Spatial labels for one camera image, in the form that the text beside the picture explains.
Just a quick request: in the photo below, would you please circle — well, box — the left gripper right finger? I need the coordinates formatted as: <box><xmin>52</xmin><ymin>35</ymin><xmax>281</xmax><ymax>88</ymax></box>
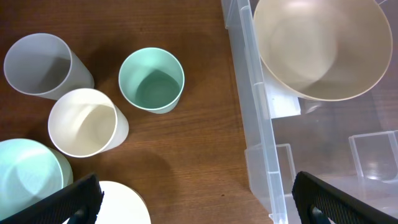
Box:
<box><xmin>292</xmin><ymin>171</ymin><xmax>397</xmax><ymax>224</ymax></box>

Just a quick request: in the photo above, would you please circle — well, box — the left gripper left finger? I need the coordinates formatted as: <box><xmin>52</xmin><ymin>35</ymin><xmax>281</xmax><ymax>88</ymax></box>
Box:
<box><xmin>1</xmin><ymin>173</ymin><xmax>104</xmax><ymax>224</ymax></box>

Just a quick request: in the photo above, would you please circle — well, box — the mint green plastic cup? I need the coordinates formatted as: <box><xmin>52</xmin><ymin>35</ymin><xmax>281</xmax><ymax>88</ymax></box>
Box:
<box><xmin>118</xmin><ymin>47</ymin><xmax>185</xmax><ymax>114</ymax></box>

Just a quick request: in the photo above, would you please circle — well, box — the beige bowl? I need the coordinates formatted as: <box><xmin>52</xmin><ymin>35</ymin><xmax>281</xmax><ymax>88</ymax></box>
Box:
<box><xmin>253</xmin><ymin>0</ymin><xmax>393</xmax><ymax>101</ymax></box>

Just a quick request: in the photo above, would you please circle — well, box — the white small bowl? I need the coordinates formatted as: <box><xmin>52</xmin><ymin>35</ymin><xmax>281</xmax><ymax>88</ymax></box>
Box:
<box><xmin>62</xmin><ymin>180</ymin><xmax>152</xmax><ymax>224</ymax></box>

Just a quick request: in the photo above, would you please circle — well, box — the mint green small bowl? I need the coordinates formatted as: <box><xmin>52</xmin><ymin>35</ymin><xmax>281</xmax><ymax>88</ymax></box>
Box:
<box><xmin>1</xmin><ymin>138</ymin><xmax>73</xmax><ymax>220</ymax></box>

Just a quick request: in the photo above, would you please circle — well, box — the clear plastic storage bin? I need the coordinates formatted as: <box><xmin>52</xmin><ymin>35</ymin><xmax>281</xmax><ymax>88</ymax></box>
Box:
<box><xmin>222</xmin><ymin>1</ymin><xmax>397</xmax><ymax>223</ymax></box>

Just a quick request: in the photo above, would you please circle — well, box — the cream plastic cup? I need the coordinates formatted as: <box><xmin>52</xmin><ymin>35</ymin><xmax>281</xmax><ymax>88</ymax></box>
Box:
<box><xmin>47</xmin><ymin>88</ymin><xmax>129</xmax><ymax>158</ymax></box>

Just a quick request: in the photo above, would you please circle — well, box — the white label in bin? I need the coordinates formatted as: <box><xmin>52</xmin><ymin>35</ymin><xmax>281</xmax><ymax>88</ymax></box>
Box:
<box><xmin>264</xmin><ymin>73</ymin><xmax>301</xmax><ymax>119</ymax></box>

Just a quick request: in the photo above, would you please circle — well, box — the grey plastic cup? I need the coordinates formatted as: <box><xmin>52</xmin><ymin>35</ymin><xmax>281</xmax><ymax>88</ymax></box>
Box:
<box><xmin>3</xmin><ymin>33</ymin><xmax>95</xmax><ymax>100</ymax></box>

